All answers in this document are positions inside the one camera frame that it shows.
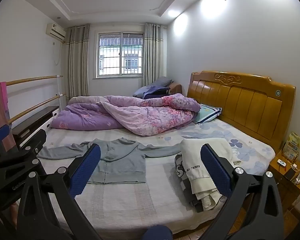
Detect dark top white cabinet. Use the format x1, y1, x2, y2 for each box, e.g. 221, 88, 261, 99
12, 106, 59, 148

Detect white garment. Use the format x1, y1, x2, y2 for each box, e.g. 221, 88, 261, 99
180, 138, 242, 211

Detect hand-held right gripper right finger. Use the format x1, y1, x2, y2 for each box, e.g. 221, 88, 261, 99
200, 144, 284, 240

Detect wooden bed headboard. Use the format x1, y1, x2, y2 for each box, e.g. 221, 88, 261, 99
187, 71, 297, 148

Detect yellow packet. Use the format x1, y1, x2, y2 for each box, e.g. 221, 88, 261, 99
281, 131, 300, 161

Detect pink hanging cloth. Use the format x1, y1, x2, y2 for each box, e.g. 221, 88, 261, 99
0, 81, 17, 153

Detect grey beige curtain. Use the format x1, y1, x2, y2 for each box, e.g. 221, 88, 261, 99
65, 24, 90, 98
143, 23, 163, 87

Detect grey hoodie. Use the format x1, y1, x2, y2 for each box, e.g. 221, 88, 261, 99
37, 138, 183, 184

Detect barred window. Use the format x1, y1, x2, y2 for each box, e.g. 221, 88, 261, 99
94, 31, 143, 78

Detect wooden nightstand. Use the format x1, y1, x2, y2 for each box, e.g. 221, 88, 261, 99
269, 150, 300, 214

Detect white air conditioner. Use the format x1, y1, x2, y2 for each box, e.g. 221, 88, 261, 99
45, 23, 66, 40

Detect brown wooden cabinet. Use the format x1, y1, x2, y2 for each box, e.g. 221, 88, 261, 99
169, 82, 182, 96

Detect blue grey bedding pile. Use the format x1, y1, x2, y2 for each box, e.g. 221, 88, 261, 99
133, 77, 174, 99

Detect light blue pillow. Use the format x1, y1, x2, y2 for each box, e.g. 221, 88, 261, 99
194, 104, 222, 124

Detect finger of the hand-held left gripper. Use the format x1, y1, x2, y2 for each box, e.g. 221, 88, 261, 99
5, 129, 47, 167
0, 119, 20, 162

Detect purple floral quilt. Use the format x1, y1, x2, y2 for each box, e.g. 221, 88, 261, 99
51, 93, 201, 136

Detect blue cloth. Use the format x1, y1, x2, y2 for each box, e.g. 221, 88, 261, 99
142, 225, 173, 240

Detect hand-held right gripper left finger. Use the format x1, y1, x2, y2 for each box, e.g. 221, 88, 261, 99
16, 144, 102, 240

